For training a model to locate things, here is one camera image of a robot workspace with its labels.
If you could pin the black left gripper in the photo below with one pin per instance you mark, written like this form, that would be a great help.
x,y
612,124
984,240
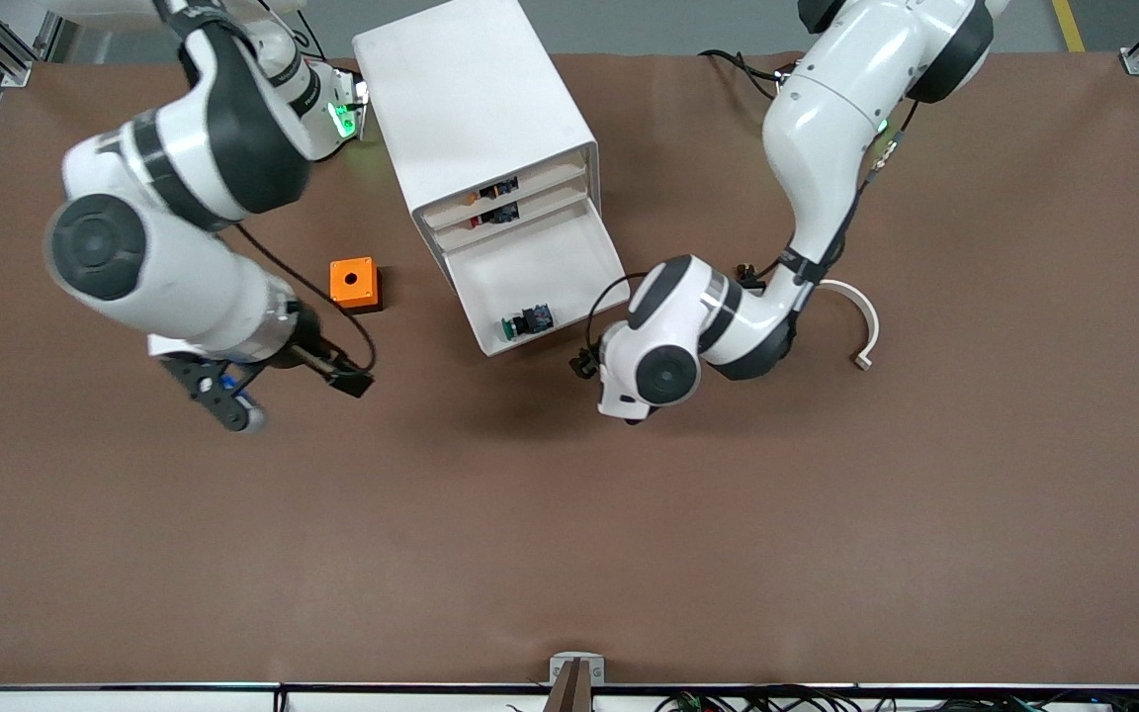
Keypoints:
x,y
577,365

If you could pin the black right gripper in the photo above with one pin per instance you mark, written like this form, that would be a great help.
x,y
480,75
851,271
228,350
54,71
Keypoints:
x,y
308,349

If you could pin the green push button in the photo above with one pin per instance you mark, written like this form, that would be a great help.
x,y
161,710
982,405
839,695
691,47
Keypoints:
x,y
527,322

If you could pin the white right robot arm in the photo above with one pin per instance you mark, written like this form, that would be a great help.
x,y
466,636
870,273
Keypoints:
x,y
164,257

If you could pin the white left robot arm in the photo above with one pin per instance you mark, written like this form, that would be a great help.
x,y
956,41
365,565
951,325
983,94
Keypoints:
x,y
827,138

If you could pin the orange button box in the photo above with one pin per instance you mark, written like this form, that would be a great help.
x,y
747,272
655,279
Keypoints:
x,y
354,285

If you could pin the red black button part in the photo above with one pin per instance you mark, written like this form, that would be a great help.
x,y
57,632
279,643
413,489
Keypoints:
x,y
495,214

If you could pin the black white push button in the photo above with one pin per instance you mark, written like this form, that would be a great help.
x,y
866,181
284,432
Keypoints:
x,y
747,272

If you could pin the orange black button part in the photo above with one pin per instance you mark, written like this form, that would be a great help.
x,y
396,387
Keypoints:
x,y
495,190

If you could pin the white curved plastic bracket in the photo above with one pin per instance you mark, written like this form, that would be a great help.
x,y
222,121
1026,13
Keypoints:
x,y
861,316

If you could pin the white table edge rail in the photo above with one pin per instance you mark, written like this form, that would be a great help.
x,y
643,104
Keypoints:
x,y
134,697

